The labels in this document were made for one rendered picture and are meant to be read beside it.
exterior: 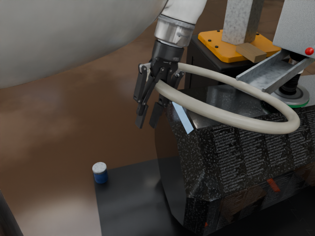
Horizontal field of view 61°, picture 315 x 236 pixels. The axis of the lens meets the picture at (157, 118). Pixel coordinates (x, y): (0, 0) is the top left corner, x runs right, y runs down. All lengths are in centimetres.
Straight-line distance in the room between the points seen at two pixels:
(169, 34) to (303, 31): 77
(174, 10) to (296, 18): 75
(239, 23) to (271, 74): 94
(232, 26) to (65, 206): 175
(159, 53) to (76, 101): 231
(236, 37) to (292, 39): 88
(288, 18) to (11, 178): 209
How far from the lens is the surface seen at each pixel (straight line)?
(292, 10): 130
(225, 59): 199
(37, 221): 204
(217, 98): 146
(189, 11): 64
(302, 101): 148
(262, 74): 121
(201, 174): 127
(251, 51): 200
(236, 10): 210
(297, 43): 132
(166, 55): 65
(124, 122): 255
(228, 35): 218
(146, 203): 194
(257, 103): 148
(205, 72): 106
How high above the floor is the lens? 164
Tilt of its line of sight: 40 degrees down
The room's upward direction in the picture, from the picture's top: straight up
